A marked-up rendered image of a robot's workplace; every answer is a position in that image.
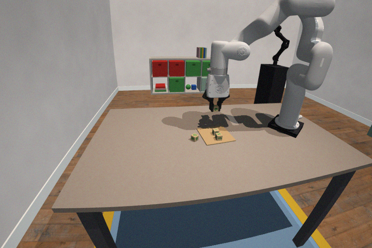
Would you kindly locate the tan flat mat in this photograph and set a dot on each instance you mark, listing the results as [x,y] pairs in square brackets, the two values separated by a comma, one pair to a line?
[209,138]

